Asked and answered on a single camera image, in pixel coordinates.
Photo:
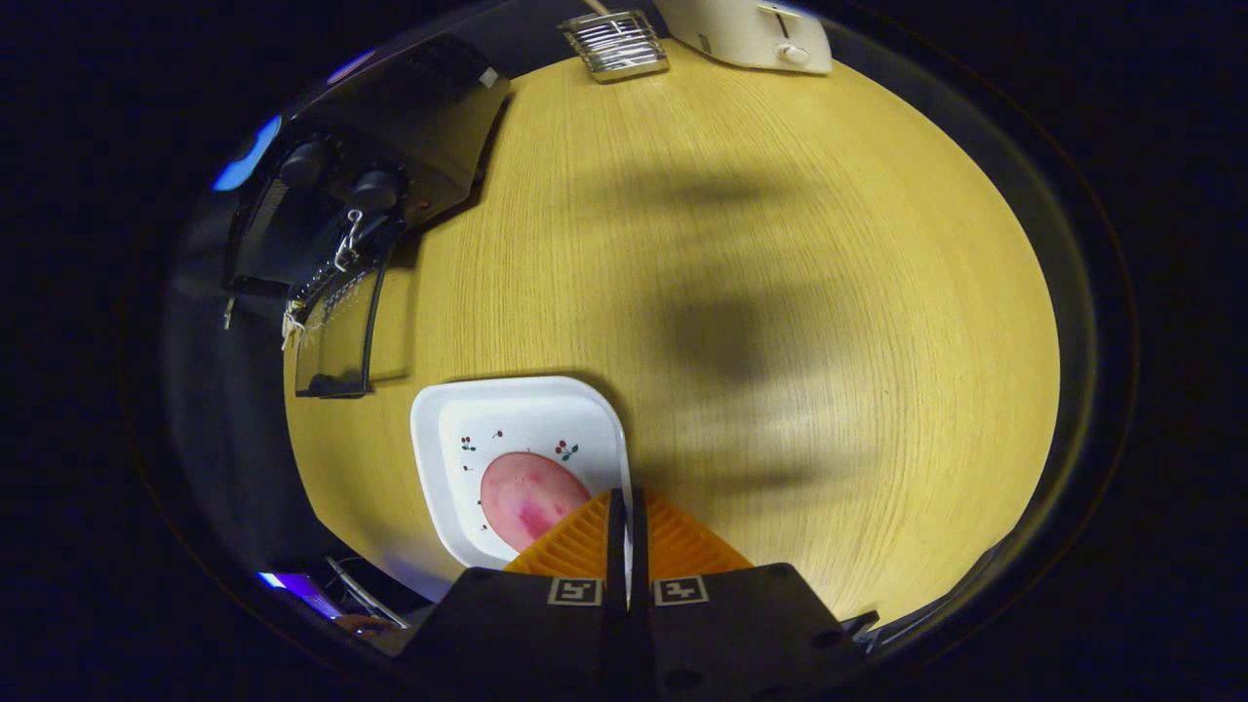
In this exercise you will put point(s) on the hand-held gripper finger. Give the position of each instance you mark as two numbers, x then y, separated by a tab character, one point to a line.
639	556
616	556

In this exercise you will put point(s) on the pink meat slice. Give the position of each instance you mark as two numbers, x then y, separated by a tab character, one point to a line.
526	497

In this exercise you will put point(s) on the white square cherry-print plate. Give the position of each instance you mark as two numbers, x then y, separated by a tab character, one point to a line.
526	409

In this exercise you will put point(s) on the black toaster oven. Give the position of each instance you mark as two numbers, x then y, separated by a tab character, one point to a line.
429	127

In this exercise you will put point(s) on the white toaster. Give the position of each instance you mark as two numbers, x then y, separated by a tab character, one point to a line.
741	34

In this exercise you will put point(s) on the lit purple screen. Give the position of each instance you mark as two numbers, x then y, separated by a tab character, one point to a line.
297	590

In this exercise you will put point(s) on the small silver cloth tag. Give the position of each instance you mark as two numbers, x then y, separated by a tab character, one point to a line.
227	312

